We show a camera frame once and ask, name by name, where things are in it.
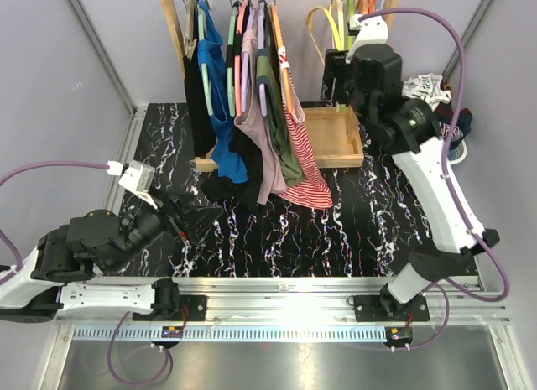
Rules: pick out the black garment on clip hanger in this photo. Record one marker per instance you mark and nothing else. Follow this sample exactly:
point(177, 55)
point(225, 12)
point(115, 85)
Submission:
point(204, 137)

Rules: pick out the yellow plastic hanger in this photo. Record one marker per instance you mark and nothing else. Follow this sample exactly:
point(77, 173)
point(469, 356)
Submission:
point(310, 24)

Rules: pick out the white laundry basket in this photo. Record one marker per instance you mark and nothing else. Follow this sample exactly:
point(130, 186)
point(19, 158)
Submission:
point(457, 154)

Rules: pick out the navy printed shirt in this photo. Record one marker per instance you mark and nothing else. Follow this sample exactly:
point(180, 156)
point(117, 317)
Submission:
point(463, 125)

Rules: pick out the mint green hanger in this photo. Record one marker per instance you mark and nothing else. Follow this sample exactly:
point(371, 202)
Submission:
point(204, 69)

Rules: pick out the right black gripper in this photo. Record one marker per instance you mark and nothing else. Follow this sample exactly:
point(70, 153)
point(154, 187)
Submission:
point(335, 67)

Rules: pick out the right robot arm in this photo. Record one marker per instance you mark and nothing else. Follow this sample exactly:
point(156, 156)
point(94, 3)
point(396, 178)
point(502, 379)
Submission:
point(369, 82)

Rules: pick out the cream empty hanger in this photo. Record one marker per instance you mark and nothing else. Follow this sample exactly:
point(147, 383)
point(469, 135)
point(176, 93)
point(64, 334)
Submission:
point(337, 13)

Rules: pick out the lime green empty hanger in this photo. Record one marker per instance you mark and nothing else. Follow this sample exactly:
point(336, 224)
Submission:
point(349, 11)

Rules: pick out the wooden clothes rack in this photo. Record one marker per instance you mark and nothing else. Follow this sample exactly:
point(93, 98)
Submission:
point(335, 138)

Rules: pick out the purple hanger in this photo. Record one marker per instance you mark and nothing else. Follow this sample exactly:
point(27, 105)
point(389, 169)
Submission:
point(263, 57)

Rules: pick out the wooden clip hanger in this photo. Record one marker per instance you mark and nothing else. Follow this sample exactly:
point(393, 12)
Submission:
point(190, 41)

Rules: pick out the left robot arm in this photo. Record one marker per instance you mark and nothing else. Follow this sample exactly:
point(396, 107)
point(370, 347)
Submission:
point(55, 279)

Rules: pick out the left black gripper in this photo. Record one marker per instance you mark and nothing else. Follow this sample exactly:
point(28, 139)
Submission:
point(200, 220)

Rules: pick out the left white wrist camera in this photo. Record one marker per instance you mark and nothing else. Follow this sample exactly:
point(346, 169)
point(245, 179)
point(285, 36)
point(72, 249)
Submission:
point(135, 177)

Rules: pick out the red white striped top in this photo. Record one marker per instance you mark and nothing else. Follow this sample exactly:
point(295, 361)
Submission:
point(313, 192)

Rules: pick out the orange hanger with red top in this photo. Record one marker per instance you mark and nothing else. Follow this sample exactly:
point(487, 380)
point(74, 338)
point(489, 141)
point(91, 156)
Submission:
point(282, 57)

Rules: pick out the aluminium rail base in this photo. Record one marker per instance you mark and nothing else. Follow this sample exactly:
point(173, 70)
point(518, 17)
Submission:
point(279, 289)

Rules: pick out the olive green top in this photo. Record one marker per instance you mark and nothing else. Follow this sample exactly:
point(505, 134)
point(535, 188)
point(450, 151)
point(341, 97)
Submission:
point(278, 130)

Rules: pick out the black white striped tank top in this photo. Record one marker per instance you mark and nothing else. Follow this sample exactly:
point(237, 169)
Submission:
point(426, 88)

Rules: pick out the mauve pink top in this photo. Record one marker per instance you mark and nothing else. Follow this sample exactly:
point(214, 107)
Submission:
point(251, 123)

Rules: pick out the lilac hanger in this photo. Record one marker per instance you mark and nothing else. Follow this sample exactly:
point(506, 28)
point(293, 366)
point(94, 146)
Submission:
point(245, 73)

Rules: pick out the pink hanger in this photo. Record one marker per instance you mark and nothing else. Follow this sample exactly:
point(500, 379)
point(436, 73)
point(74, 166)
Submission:
point(242, 18)

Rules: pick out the blue top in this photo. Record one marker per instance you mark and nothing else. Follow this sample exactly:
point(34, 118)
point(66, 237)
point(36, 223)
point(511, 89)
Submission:
point(230, 164)

